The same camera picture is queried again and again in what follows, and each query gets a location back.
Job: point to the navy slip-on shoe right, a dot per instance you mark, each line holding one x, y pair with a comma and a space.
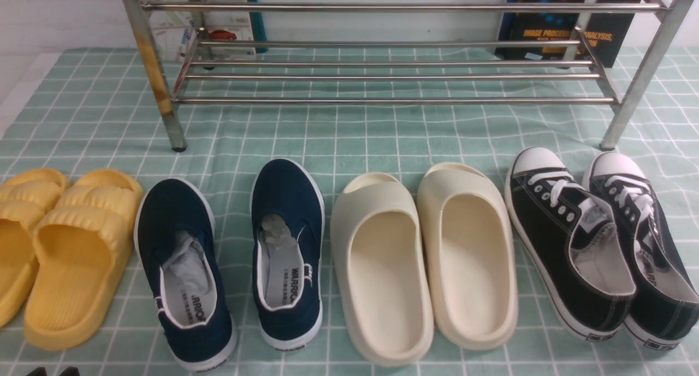
288, 221

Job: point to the cream slide left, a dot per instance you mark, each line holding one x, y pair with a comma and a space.
376, 245

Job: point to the dark image processing book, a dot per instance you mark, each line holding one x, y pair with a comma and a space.
605, 33

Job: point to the metal shoe rack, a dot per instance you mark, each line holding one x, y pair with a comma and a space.
580, 62

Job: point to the green checked cloth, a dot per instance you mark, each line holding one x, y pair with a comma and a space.
92, 108

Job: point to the cream slide right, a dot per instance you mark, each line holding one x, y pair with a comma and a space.
470, 262

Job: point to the black canvas sneaker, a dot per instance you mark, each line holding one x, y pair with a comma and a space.
573, 241
665, 307

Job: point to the yellow slipper far left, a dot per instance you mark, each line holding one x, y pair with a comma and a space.
25, 199

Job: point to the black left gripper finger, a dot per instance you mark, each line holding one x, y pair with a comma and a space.
70, 371
37, 372

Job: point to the white box with car picture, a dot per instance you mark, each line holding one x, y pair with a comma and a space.
173, 30

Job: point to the navy slip-on shoe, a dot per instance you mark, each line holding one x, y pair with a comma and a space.
174, 237
288, 221

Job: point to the cream slide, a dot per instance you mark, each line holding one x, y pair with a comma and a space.
470, 262
376, 245

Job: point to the yellow slipper right one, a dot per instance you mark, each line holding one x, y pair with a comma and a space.
83, 246

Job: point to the navy slip-on shoe left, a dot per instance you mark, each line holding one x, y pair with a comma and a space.
174, 237

